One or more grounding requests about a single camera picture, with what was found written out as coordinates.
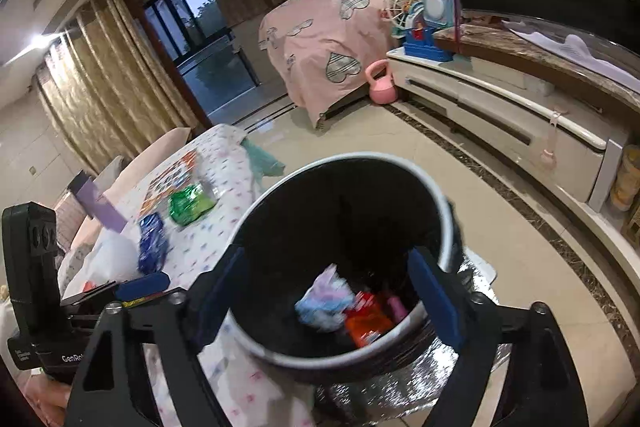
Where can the pink kettlebell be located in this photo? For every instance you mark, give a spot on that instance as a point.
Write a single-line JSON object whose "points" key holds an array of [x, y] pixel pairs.
{"points": [[382, 87]]}

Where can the white dotted tablecloth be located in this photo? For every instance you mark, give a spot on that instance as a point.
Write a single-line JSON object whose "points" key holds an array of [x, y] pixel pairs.
{"points": [[210, 237]]}

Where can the crushed green can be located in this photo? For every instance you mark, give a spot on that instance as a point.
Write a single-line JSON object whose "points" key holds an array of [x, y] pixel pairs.
{"points": [[192, 204]]}

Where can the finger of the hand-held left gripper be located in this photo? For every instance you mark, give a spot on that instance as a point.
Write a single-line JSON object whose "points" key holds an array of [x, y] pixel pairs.
{"points": [[145, 284]]}

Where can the yellow canister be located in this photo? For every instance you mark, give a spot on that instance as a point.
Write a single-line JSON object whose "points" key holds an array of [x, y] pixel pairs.
{"points": [[625, 179]]}

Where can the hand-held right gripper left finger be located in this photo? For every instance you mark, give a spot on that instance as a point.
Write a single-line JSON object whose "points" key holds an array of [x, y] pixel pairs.
{"points": [[222, 297]]}

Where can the glass sliding door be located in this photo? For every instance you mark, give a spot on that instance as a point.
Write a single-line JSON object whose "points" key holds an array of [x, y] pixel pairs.
{"points": [[205, 42]]}

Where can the orange cover book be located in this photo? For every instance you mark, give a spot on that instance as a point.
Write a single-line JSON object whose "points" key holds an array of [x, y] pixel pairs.
{"points": [[170, 172]]}

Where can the pink heart print cover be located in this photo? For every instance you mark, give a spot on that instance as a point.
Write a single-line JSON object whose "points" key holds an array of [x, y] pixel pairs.
{"points": [[320, 32]]}

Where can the white tv cabinet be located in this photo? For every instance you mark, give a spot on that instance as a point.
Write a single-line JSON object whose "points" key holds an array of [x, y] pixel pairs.
{"points": [[525, 117]]}

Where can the silver foil mat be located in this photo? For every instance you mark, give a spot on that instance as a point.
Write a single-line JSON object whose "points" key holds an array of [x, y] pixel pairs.
{"points": [[380, 399]]}

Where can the purple tumbler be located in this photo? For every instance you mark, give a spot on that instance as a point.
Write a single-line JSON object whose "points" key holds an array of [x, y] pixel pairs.
{"points": [[100, 207]]}

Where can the blue snack packet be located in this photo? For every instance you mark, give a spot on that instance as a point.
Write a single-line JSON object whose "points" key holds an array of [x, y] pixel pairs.
{"points": [[152, 242]]}

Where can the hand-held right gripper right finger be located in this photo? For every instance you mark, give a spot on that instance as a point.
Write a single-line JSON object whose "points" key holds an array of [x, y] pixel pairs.
{"points": [[435, 302]]}

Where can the teal cloth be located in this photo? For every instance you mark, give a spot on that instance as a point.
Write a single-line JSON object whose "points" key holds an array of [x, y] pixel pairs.
{"points": [[265, 159]]}

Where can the blue toy machine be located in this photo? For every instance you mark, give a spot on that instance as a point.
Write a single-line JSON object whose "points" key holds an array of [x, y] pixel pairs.
{"points": [[425, 44]]}

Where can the gold curtain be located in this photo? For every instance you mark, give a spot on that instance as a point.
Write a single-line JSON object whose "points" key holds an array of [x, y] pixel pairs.
{"points": [[110, 77]]}

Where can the small pink wrapper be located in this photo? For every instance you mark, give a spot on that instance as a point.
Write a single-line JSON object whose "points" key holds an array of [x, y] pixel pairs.
{"points": [[396, 307]]}

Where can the blue white toy speaker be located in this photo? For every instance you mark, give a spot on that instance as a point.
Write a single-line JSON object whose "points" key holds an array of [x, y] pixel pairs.
{"points": [[437, 4]]}

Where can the toy ferris wheel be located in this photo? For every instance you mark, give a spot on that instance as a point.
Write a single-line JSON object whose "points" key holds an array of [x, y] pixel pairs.
{"points": [[402, 14]]}

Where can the crumpled white blue paper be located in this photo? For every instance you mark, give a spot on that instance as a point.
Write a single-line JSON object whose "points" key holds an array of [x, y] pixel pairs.
{"points": [[325, 302]]}

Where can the black trash bin white rim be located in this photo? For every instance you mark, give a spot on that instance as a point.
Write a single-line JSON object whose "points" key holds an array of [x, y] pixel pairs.
{"points": [[350, 217]]}

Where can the red snack packet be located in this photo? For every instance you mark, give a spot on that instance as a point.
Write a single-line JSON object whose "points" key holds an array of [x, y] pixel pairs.
{"points": [[367, 324]]}

